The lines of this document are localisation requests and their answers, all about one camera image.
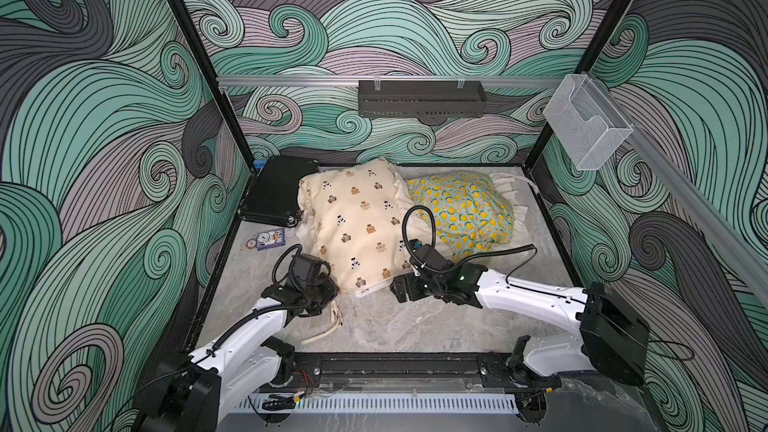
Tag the cream animal print pillow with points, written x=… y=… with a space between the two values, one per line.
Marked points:
x=351 y=219

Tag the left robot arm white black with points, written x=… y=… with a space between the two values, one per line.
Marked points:
x=194 y=391

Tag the black perforated wall tray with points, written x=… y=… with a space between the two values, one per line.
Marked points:
x=429 y=102

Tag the white slotted cable duct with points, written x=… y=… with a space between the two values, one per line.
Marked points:
x=406 y=403

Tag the blue playing card box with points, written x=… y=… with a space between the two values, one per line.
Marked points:
x=266 y=240

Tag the aluminium rail back wall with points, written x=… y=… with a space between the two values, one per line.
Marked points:
x=304 y=80

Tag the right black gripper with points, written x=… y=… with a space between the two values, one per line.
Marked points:
x=409 y=281

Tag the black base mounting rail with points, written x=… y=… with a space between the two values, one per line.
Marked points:
x=491 y=370

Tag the clear acrylic wall holder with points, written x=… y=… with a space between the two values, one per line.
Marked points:
x=587 y=121

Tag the lemon print teal pillow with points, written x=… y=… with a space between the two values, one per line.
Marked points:
x=474 y=212

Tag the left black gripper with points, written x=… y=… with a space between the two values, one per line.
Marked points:
x=330 y=288

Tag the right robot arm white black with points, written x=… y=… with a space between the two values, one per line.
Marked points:
x=600 y=330

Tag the aluminium rail wall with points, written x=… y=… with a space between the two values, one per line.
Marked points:
x=670 y=155
x=304 y=80

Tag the aluminium rail right wall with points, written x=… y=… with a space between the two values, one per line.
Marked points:
x=670 y=155

